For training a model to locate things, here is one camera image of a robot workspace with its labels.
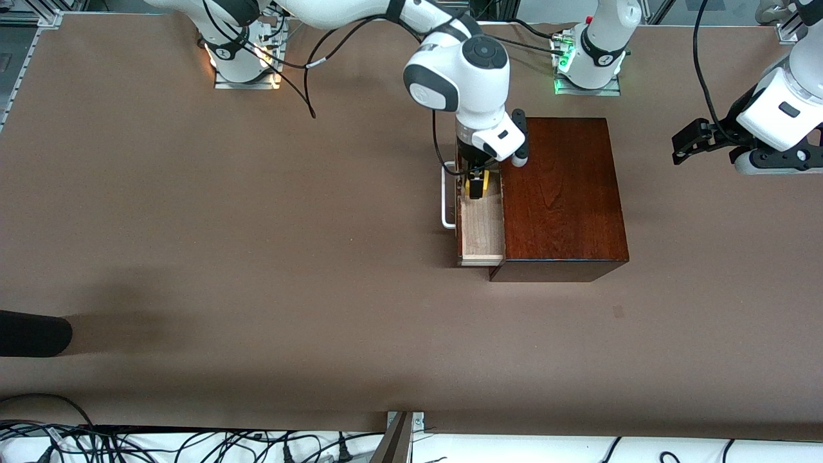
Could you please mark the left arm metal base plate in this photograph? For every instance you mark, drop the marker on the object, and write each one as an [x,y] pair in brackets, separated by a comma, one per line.
[611,90]

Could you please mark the black round-ended object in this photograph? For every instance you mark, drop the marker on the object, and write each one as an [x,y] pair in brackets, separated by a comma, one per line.
[32,333]

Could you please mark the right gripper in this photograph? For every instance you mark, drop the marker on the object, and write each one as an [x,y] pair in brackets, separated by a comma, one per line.
[471,157]

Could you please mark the dark angled post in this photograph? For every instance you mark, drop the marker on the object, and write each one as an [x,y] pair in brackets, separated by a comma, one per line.
[395,444]

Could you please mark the brown paper table cover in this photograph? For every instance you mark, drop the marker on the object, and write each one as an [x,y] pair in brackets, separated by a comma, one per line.
[257,257]

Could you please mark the small metal table bracket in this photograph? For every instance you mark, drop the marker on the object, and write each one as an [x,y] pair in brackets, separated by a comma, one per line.
[418,421]

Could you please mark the metal corner bracket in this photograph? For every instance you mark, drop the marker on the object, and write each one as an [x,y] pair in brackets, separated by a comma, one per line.
[787,31]

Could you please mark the yellow cube block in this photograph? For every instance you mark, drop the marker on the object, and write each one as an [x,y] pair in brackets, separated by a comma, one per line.
[467,186]

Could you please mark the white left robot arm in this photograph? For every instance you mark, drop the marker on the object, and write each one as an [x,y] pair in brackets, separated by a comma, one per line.
[604,38]

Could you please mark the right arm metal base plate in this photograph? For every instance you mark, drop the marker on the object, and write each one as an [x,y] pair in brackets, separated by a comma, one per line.
[257,83]

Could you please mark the dark wooden drawer cabinet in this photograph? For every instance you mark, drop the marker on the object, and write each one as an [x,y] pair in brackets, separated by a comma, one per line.
[566,193]

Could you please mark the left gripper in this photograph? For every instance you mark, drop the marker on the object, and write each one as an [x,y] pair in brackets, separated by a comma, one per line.
[725,131]

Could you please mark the aluminium table edge rail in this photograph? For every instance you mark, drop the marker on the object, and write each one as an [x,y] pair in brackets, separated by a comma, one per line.
[51,17]

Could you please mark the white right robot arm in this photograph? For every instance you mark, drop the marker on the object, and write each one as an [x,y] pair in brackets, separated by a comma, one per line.
[463,71]

